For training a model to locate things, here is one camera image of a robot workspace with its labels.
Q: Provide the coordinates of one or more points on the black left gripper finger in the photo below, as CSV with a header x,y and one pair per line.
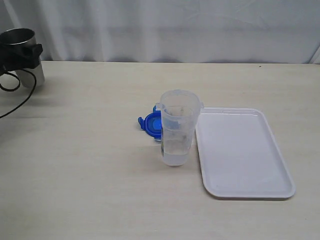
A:
x,y
17,58

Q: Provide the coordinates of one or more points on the stainless steel cup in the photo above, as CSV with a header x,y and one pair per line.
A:
x,y
19,37

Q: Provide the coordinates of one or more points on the blue container lid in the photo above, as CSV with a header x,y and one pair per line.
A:
x,y
152,124

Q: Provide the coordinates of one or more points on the clear plastic container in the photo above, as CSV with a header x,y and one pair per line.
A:
x,y
179,110

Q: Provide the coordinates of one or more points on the white backdrop curtain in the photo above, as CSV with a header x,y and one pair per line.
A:
x,y
183,31

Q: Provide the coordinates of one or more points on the white plastic tray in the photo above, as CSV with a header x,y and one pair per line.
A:
x,y
239,156

